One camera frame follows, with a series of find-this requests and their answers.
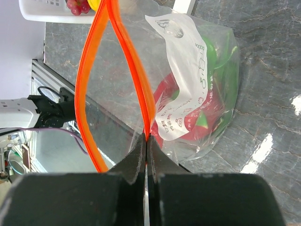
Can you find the white plastic basket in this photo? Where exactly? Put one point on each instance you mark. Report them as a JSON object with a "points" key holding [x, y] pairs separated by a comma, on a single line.
{"points": [[52, 11]]}

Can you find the clear zip top bag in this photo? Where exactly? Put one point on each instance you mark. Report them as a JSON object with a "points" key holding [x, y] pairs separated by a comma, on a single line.
{"points": [[147, 69]]}

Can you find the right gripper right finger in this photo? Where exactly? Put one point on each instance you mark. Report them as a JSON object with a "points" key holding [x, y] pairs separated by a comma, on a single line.
{"points": [[158, 163]]}

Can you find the silver clothes rack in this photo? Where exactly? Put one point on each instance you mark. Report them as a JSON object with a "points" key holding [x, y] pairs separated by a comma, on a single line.
{"points": [[184, 6]]}

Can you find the yellow star fruit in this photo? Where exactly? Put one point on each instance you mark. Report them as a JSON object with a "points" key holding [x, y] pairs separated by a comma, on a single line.
{"points": [[94, 4]]}

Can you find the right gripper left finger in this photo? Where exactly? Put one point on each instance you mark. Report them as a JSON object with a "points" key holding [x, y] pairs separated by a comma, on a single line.
{"points": [[134, 162]]}

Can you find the green pepper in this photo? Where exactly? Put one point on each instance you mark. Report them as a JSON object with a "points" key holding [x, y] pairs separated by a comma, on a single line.
{"points": [[223, 62]]}

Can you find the pink dragon fruit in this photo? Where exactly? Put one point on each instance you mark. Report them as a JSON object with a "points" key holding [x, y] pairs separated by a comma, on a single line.
{"points": [[201, 122]]}

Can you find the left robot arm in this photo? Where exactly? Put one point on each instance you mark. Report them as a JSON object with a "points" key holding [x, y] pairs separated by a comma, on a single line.
{"points": [[48, 109]]}

